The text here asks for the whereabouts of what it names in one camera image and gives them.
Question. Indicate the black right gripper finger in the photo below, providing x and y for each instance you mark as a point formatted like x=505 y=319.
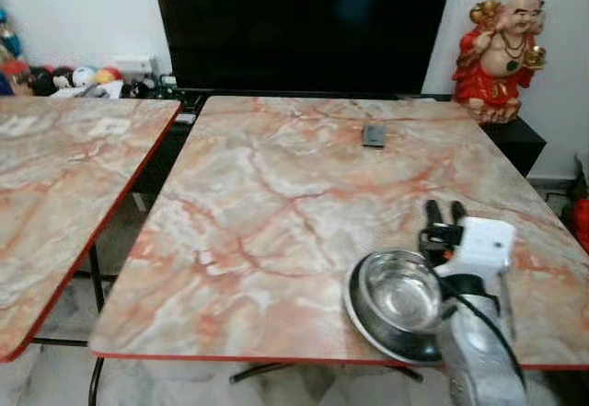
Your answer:
x=433 y=214
x=457 y=213

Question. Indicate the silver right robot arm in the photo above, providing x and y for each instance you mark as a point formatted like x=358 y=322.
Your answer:
x=479 y=346

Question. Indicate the stainless steel bowl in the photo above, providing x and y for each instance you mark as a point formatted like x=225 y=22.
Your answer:
x=396 y=300

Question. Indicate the small grey flat device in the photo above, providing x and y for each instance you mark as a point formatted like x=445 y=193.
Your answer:
x=374 y=134

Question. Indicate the red bag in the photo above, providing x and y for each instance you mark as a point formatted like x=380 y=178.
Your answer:
x=581 y=224

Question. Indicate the red laughing buddha statue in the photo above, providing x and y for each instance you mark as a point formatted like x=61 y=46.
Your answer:
x=502 y=56

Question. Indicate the black television screen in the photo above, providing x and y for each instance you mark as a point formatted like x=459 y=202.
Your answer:
x=304 y=24

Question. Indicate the orange round toy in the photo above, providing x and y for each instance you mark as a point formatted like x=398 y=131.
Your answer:
x=109 y=75

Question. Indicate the white round toy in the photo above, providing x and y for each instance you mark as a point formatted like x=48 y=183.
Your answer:
x=83 y=76

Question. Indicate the trophy with blue ball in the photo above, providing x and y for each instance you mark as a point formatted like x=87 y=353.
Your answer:
x=7 y=36

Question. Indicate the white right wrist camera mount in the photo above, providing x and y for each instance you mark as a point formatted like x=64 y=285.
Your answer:
x=483 y=245

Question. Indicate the black metal table leg frame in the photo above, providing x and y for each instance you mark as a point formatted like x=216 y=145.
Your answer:
x=267 y=369
x=95 y=263

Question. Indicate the white wall socket strip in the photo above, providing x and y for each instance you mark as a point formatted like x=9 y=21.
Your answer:
x=132 y=63

